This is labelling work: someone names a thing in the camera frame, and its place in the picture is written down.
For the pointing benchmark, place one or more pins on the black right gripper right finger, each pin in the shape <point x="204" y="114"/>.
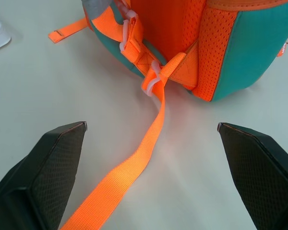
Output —
<point x="261" y="172"/>

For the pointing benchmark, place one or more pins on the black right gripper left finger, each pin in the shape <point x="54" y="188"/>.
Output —
<point x="38" y="177"/>

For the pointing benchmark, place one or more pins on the orange and teal backpack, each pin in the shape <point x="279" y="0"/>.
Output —
<point x="182" y="48"/>

